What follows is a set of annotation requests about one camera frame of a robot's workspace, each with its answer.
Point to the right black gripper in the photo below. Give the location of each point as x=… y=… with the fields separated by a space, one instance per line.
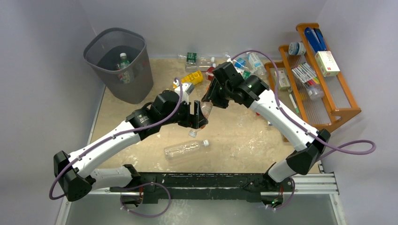
x=216 y=94

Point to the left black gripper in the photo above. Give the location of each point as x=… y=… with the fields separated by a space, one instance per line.
x=195 y=121

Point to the clear bottle white cap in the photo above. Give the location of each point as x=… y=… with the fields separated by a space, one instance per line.
x=184 y=149

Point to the green tea bottle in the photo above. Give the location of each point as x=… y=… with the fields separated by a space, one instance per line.
x=125 y=76

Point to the orange label bottle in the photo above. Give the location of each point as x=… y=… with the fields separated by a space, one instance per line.
x=205 y=110

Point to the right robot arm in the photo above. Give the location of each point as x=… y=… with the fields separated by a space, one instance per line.
x=307 y=141

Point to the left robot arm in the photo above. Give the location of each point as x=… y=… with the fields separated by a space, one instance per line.
x=77 y=172

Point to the grey mesh waste bin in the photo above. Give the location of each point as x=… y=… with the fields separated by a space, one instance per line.
x=119 y=58

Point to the amber tea bottle red label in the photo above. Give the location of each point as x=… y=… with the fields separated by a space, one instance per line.
x=209 y=74

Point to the yellow plastic bottle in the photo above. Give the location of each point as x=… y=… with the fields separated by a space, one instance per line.
x=193 y=78

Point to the green label clear bottle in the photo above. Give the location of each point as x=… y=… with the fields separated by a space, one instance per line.
x=196 y=62

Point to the green white label bottle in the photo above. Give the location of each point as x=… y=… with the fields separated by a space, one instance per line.
x=245 y=74

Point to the blue label water bottle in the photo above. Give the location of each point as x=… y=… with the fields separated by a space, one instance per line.
x=256 y=64

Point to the green white small box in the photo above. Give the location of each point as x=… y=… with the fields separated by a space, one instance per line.
x=283 y=82

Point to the white green marker pen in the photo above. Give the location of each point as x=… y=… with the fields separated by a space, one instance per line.
x=294 y=103

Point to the round tape roll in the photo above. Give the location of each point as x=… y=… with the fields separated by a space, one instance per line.
x=296 y=48

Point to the pack of coloured markers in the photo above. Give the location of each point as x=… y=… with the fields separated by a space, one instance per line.
x=306 y=75

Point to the wooden tiered rack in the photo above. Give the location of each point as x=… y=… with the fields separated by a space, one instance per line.
x=338 y=105

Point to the small clear jar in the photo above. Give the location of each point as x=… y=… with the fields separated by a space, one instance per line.
x=315 y=91

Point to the white red box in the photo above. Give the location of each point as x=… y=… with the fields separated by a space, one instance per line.
x=327 y=63

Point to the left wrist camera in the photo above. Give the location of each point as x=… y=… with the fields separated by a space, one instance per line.
x=187 y=89

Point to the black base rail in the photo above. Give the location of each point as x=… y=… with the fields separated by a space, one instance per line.
x=251 y=187

